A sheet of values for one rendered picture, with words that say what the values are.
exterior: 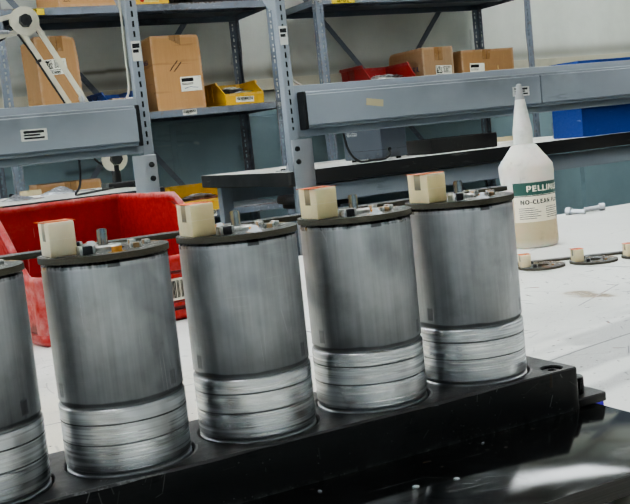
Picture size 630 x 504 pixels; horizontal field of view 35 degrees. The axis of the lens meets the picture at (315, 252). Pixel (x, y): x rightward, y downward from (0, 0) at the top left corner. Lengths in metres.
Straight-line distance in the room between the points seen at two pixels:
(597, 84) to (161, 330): 3.14
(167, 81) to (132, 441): 4.22
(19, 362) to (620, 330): 0.24
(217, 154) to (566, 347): 4.57
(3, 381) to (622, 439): 0.12
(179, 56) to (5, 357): 4.26
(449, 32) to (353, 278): 5.38
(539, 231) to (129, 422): 0.46
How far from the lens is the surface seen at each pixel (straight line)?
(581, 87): 3.26
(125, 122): 2.55
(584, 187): 6.07
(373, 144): 2.96
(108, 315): 0.19
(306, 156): 2.75
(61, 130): 2.51
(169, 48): 4.43
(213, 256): 0.20
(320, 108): 2.75
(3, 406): 0.19
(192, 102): 4.43
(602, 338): 0.37
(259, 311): 0.20
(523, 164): 0.62
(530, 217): 0.62
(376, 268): 0.21
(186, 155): 4.84
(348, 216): 0.21
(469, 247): 0.22
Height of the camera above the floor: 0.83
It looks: 6 degrees down
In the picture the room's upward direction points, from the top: 6 degrees counter-clockwise
